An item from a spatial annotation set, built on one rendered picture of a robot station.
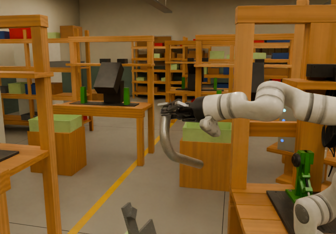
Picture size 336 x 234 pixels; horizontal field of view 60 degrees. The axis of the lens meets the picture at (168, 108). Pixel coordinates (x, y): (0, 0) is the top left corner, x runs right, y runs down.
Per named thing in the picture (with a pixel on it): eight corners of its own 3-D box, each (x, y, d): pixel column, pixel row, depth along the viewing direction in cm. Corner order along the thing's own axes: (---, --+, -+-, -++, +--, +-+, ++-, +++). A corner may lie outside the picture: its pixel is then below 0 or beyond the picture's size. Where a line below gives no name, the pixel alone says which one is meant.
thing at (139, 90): (209, 101, 1080) (210, 39, 1040) (132, 98, 1145) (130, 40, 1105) (210, 99, 1132) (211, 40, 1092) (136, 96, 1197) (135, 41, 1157)
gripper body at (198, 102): (218, 102, 87) (191, 106, 92) (205, 90, 81) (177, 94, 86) (216, 125, 84) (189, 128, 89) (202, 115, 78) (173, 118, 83)
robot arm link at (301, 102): (256, 93, 80) (310, 102, 76) (251, 117, 74) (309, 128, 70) (259, 74, 74) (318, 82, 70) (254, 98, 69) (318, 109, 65)
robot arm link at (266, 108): (226, 129, 78) (232, 105, 84) (286, 124, 70) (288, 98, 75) (216, 112, 75) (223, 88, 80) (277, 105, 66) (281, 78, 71)
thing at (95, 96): (98, 107, 959) (97, 93, 951) (75, 106, 972) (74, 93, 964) (111, 101, 1075) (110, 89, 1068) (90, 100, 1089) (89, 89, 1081)
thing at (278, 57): (289, 117, 798) (296, 33, 758) (181, 112, 863) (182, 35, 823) (286, 113, 850) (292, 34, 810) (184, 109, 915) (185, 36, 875)
